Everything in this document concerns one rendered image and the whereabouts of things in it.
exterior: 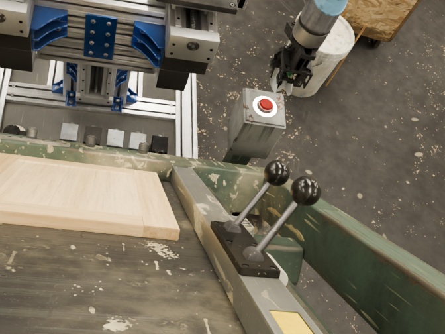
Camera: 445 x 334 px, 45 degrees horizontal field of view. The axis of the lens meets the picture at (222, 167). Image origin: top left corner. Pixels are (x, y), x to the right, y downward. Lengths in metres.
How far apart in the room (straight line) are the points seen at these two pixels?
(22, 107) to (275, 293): 1.77
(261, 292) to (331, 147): 2.16
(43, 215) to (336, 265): 0.48
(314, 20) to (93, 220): 0.62
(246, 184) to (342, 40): 1.43
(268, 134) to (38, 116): 1.05
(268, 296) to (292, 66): 0.76
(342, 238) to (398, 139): 2.05
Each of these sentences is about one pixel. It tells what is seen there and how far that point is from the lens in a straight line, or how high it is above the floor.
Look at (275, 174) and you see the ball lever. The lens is 0.76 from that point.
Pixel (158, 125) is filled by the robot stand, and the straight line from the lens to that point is 2.24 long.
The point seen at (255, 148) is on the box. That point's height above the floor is 0.81.
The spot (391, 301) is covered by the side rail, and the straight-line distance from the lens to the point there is 0.79.
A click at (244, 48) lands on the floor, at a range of 2.92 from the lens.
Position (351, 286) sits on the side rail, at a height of 1.28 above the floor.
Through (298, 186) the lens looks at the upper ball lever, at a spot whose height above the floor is 1.51.
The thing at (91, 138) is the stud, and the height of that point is 0.89.
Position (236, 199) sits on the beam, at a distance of 1.37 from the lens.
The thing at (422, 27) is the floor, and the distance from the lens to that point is 3.66.
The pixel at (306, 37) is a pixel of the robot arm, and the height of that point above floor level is 1.25.
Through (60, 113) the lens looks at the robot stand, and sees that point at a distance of 2.23.
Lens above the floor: 2.03
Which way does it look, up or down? 56 degrees down
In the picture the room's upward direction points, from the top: 27 degrees clockwise
